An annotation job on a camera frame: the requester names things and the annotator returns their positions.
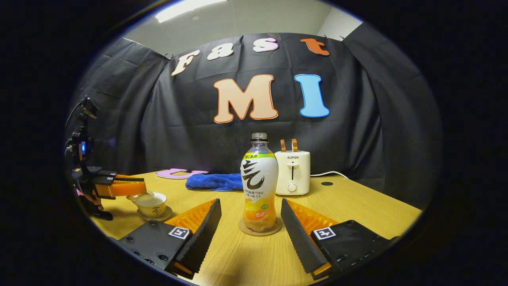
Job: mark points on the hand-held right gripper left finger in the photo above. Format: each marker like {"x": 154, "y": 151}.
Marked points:
{"x": 204, "y": 234}

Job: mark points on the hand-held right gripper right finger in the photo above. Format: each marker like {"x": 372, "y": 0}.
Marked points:
{"x": 298, "y": 238}

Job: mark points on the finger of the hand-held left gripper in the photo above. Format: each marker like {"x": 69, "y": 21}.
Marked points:
{"x": 123, "y": 187}

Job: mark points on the white teacup lid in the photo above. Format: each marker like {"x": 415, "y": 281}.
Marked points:
{"x": 139, "y": 198}

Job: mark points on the white teacup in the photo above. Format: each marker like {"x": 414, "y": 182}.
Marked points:
{"x": 154, "y": 208}

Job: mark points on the round cork coaster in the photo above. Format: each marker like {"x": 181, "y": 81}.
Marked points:
{"x": 244, "y": 231}

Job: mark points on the clear water bottle white label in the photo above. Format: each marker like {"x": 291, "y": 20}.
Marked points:
{"x": 258, "y": 178}

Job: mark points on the white saucer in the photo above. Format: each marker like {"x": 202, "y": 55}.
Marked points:
{"x": 168, "y": 214}

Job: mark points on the blue towel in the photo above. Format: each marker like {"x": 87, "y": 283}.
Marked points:
{"x": 214, "y": 182}

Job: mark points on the purple paper cutout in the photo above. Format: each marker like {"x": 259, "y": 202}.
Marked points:
{"x": 174, "y": 174}

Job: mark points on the white toaster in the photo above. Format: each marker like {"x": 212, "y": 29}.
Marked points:
{"x": 292, "y": 171}

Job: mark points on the toast slice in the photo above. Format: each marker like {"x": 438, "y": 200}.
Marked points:
{"x": 283, "y": 145}
{"x": 294, "y": 145}

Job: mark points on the ceiling light panel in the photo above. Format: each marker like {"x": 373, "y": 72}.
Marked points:
{"x": 186, "y": 10}

